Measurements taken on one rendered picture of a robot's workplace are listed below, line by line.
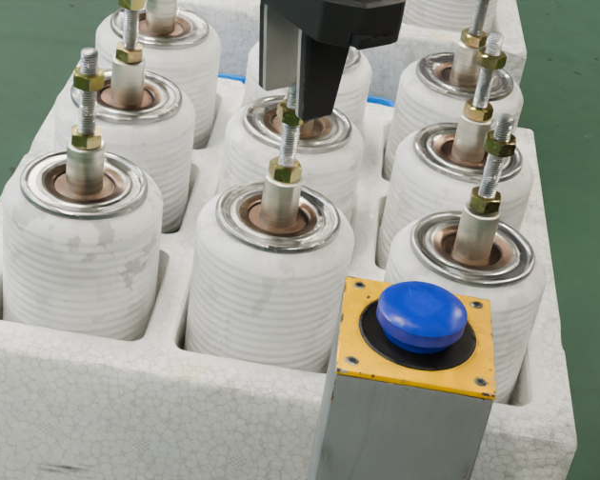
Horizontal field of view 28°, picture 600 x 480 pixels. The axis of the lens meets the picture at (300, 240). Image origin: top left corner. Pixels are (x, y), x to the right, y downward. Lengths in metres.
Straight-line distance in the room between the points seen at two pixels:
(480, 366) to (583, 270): 0.68
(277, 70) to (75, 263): 0.16
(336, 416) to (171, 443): 0.22
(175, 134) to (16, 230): 0.15
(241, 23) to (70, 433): 0.54
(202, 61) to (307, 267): 0.27
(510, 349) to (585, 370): 0.36
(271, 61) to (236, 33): 0.50
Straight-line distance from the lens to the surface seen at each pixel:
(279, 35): 0.67
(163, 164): 0.81
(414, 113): 0.91
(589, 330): 1.13
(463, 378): 0.52
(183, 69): 0.90
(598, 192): 1.35
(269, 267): 0.68
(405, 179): 0.81
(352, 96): 0.90
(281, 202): 0.70
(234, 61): 1.18
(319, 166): 0.79
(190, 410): 0.72
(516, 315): 0.71
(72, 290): 0.72
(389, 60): 1.17
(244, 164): 0.80
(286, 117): 0.67
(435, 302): 0.54
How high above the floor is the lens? 0.64
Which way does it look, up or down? 34 degrees down
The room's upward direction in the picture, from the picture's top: 9 degrees clockwise
